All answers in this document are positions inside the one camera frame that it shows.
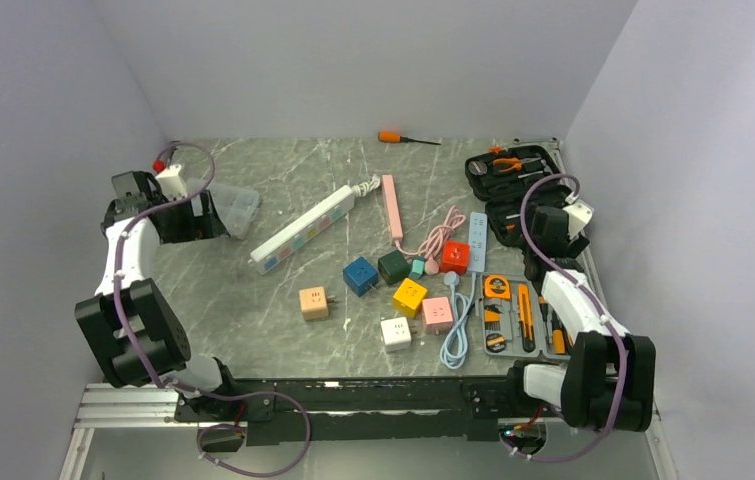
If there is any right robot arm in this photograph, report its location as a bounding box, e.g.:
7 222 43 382
503 206 656 432

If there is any pink cube plug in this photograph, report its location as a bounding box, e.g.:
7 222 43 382
421 296 454 335

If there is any black tool case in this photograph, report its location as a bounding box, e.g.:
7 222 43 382
465 144 573 249

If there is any blue power strip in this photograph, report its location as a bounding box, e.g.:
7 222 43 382
468 212 488 273

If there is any pink coiled cable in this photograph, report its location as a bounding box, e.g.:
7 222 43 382
394 206 468 277

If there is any clear screw box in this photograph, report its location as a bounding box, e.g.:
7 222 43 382
206 181 260 240

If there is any white power strip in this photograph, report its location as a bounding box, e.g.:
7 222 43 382
249 186 356 275

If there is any teal small plug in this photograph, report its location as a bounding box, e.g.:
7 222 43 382
408 257 426 280

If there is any orange screwdriver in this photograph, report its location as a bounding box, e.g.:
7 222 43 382
378 131 441 146

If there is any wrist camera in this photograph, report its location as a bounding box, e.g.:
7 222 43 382
152 159 189 201
562 199 594 239

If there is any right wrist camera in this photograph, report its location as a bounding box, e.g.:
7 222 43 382
562 199 594 239

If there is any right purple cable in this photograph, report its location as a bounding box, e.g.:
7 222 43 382
500 173 630 464

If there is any blue cube plug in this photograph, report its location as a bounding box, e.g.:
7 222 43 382
342 256 379 297

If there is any beige cube plug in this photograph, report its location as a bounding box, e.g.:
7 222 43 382
298 286 333 321

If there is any green cube plug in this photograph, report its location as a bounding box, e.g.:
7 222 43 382
377 250 411 286

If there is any light blue cable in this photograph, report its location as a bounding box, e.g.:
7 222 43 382
439 271 480 371

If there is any red cube plug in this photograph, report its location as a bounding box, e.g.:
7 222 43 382
439 240 471 276

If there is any white cube plug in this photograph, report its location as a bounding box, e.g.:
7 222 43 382
380 317 412 353

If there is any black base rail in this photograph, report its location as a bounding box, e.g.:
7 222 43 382
174 375 550 446

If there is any pink power strip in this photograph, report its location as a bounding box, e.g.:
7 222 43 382
381 174 404 244

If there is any grey tool tray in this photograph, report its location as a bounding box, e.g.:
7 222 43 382
476 272 572 363

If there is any white coiled cord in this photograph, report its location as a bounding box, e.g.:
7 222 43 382
351 174 382 199

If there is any yellow cube plug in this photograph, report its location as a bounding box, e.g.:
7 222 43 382
392 278 428 319

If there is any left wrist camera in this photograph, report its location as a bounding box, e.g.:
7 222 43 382
152 159 189 201

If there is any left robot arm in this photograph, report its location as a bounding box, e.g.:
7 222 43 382
74 171 241 420

